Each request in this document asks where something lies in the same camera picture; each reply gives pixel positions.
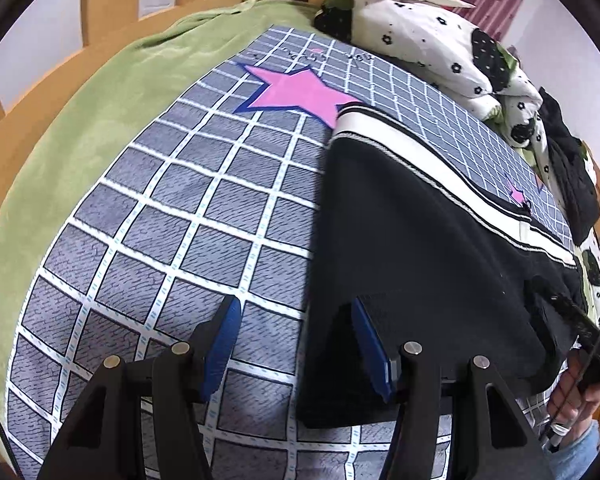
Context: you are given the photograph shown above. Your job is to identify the person's blue jeans leg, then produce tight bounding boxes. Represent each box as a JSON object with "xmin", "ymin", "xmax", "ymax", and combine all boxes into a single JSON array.
[{"xmin": 535, "ymin": 420, "xmax": 600, "ymax": 480}]

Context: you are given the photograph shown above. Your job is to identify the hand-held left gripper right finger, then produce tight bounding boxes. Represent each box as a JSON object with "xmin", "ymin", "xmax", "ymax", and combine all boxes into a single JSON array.
[{"xmin": 351, "ymin": 297, "xmax": 548, "ymax": 480}]

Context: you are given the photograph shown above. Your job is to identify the green plush bed sheet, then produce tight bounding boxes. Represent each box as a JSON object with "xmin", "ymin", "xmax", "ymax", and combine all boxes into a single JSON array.
[{"xmin": 0, "ymin": 0, "xmax": 326, "ymax": 426}]

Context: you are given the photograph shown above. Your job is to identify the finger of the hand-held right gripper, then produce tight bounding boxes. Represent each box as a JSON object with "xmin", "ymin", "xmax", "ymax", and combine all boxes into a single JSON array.
[{"xmin": 530, "ymin": 282, "xmax": 600, "ymax": 356}]

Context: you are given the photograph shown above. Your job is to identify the pink floral curtain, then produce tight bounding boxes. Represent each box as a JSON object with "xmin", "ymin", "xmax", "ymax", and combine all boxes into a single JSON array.
[{"xmin": 395, "ymin": 0, "xmax": 536, "ymax": 56}]

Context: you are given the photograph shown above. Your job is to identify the black jacket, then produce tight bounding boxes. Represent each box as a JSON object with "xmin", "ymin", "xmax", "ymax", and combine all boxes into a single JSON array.
[{"xmin": 535, "ymin": 87, "xmax": 600, "ymax": 246}]

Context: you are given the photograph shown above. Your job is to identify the person's right hand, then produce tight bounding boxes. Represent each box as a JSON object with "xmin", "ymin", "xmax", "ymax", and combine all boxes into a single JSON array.
[{"xmin": 547, "ymin": 350, "xmax": 600, "ymax": 426}]

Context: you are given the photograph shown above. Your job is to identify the grey checked star blanket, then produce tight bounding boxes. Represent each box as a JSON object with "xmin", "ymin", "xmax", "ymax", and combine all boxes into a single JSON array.
[{"xmin": 2, "ymin": 25, "xmax": 576, "ymax": 480}]

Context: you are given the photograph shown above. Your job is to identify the wooden bed frame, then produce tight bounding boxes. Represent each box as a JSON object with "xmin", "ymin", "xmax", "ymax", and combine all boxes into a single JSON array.
[{"xmin": 0, "ymin": 0, "xmax": 600, "ymax": 256}]

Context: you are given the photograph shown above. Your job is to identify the white floral strawberry quilt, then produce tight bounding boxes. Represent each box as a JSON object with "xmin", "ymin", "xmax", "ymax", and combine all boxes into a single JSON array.
[{"xmin": 312, "ymin": 0, "xmax": 551, "ymax": 181}]

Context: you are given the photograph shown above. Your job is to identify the black pants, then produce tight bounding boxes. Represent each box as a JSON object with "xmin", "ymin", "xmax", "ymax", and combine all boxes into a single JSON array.
[{"xmin": 295, "ymin": 102, "xmax": 588, "ymax": 428}]

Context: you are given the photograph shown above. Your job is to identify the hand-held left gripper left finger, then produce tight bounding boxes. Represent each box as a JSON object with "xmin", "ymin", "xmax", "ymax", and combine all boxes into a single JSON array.
[{"xmin": 37, "ymin": 294, "xmax": 243, "ymax": 480}]

